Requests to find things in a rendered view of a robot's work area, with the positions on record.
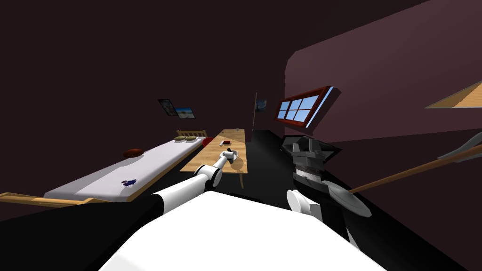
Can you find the wooden bed with white mattress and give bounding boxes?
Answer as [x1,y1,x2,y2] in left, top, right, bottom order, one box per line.
[0,129,209,209]

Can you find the blue beach wall picture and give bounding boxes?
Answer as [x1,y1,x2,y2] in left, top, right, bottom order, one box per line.
[175,107,196,120]

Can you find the red framed window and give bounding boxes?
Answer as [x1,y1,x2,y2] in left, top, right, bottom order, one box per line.
[273,86,336,129]

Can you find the brown pole with grey blades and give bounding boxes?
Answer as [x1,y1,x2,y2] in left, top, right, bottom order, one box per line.
[327,131,482,219]

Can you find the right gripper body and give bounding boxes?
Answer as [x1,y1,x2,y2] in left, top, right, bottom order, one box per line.
[291,151,327,180]

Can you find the dark wall picture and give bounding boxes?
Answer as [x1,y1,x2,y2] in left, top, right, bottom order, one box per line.
[158,98,179,117]

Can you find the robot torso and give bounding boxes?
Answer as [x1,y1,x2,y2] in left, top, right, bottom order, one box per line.
[98,191,388,271]

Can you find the light wooden table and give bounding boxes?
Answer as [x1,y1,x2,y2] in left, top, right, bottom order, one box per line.
[180,128,249,190]

